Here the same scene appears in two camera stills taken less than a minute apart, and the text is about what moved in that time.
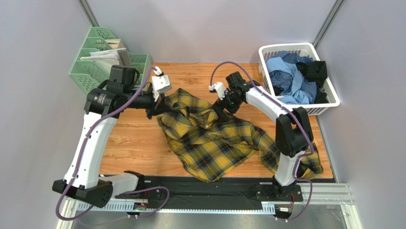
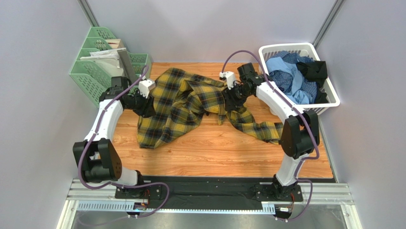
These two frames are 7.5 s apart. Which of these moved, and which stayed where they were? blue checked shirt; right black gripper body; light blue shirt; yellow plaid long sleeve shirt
Moved: yellow plaid long sleeve shirt
Stayed: blue checked shirt; light blue shirt; right black gripper body
